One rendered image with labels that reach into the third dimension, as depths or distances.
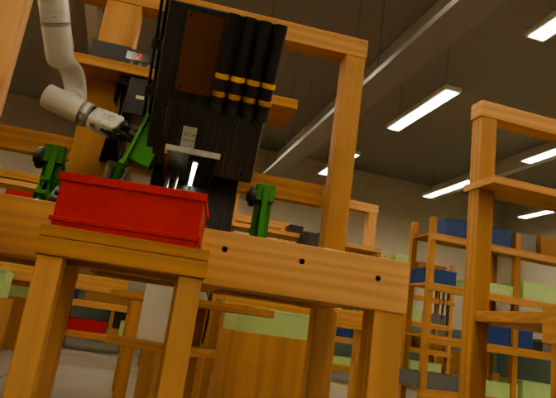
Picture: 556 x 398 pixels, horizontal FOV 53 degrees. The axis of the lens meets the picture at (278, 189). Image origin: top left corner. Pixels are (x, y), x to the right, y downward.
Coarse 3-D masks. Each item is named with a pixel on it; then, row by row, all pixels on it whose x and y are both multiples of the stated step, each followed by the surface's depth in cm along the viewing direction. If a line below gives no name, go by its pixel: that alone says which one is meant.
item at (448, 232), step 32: (416, 224) 691; (448, 224) 661; (512, 256) 677; (544, 256) 679; (448, 288) 633; (512, 288) 665; (544, 288) 678; (512, 352) 639; (544, 352) 656; (416, 384) 608; (448, 384) 618; (512, 384) 635; (544, 384) 654
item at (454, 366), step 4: (452, 352) 1062; (456, 352) 1064; (436, 356) 1052; (452, 356) 1061; (456, 356) 1063; (436, 360) 1050; (440, 360) 1052; (452, 360) 1059; (456, 360) 1061; (452, 364) 1057; (456, 364) 1060; (452, 368) 1011; (456, 368) 1013; (452, 372) 1009; (456, 372) 1012; (496, 376) 1038; (496, 380) 1037
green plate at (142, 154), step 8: (144, 120) 176; (144, 128) 177; (136, 136) 175; (144, 136) 177; (136, 144) 175; (144, 144) 176; (128, 152) 173; (136, 152) 175; (144, 152) 175; (128, 160) 176; (136, 160) 174; (144, 160) 175; (152, 160) 176; (144, 168) 178
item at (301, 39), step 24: (72, 0) 228; (96, 0) 225; (120, 0) 223; (144, 0) 225; (192, 0) 230; (288, 24) 237; (288, 48) 242; (312, 48) 239; (336, 48) 239; (360, 48) 242
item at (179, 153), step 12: (168, 144) 158; (168, 156) 165; (180, 156) 163; (192, 156) 161; (204, 156) 160; (216, 156) 161; (168, 168) 178; (180, 168) 176; (192, 168) 169; (204, 168) 168; (192, 180) 185; (204, 180) 183
